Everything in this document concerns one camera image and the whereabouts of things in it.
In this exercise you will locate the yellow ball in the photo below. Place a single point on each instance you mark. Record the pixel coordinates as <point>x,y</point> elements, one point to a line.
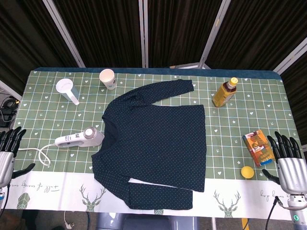
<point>247,172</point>

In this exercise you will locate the navy dotted long-sleeve shirt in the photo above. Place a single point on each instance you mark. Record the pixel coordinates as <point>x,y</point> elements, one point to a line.
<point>156,131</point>

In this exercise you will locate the white paper cup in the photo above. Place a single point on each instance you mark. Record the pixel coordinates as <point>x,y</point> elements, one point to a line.
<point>106,76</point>

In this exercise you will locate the dark screen panel white frame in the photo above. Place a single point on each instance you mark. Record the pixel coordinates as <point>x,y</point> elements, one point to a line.
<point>108,31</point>
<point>251,31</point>
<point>180,31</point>
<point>24,36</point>
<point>297,79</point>

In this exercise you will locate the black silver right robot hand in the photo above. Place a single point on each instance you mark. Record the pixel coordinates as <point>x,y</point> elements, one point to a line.
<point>292,172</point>

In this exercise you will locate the orange snack box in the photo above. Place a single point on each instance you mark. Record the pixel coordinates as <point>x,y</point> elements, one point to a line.
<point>259,148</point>

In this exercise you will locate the white table leg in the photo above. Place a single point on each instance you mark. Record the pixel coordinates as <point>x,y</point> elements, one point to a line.
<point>214,224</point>

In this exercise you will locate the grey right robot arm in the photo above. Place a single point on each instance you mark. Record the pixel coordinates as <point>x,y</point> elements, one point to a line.
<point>298,210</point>

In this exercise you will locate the white metal frame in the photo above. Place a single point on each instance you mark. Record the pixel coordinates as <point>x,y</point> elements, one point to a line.
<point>12,92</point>

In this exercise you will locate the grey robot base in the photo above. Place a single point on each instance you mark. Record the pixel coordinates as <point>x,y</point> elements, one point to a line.
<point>144,222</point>

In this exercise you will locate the white power plug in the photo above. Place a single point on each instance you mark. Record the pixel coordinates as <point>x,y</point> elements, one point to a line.
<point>69,224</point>

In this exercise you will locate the dark teal table cover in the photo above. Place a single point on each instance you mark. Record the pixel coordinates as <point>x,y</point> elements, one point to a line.
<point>153,71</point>

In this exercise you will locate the white measuring scoop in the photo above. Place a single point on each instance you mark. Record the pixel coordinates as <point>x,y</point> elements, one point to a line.
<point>63,86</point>

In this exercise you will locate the black electronics pile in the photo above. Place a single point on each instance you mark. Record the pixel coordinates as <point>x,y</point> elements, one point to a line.
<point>9,105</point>

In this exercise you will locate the white handheld garment steamer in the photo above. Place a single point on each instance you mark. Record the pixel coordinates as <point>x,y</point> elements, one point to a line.
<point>72,141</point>

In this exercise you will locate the white screen foot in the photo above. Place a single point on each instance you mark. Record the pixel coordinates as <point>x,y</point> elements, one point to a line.
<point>192,65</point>

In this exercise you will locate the yellow tea bottle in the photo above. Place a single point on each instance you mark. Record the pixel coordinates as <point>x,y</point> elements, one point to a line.
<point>223,95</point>

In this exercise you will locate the green grid tablecloth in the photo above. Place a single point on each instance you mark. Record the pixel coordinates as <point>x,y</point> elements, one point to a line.
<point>48,119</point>

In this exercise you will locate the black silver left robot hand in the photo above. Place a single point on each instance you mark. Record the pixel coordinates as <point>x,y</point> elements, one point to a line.
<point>6,165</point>

